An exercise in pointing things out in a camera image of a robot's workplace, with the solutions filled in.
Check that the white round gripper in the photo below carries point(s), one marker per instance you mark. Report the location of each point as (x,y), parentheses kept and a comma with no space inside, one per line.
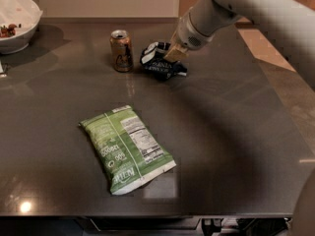
(189,36)

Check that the dark blue chip bag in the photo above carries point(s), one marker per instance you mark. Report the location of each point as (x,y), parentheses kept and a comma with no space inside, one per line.
(152,60)

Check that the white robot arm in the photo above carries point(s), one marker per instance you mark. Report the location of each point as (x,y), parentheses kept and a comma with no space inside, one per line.
(287,24)

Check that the orange soda can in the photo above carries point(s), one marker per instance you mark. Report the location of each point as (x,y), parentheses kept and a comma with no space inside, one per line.
(121,49)

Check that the green chip bag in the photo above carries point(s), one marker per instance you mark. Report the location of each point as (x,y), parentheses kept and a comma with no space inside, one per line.
(129,153)

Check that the white bowl with food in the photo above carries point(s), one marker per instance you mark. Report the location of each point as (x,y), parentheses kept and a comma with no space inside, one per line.
(18,22)

